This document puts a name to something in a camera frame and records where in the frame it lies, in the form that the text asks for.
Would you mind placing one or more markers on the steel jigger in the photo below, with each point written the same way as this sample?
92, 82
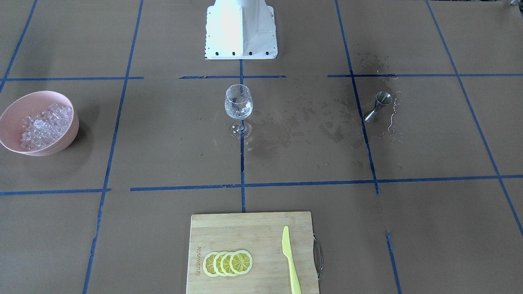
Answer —
382, 99

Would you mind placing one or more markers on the clear wine glass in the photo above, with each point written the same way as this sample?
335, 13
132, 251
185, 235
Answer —
238, 105

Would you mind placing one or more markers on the clear ice cubes pile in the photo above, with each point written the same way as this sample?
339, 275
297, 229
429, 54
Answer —
45, 127

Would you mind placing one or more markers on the bamboo cutting board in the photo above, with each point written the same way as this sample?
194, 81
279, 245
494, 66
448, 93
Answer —
260, 234

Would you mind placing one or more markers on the yellow plastic knife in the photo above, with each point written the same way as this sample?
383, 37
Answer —
287, 252

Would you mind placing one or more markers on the lemon slice nearest knife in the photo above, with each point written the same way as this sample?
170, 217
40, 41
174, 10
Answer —
241, 262

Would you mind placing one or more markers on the lemon slice farthest from knife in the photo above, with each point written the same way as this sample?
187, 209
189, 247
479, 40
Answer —
208, 264

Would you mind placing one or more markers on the pink bowl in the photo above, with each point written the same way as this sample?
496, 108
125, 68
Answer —
11, 125

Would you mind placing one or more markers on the white pole base plate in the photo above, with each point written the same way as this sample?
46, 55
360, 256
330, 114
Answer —
240, 30

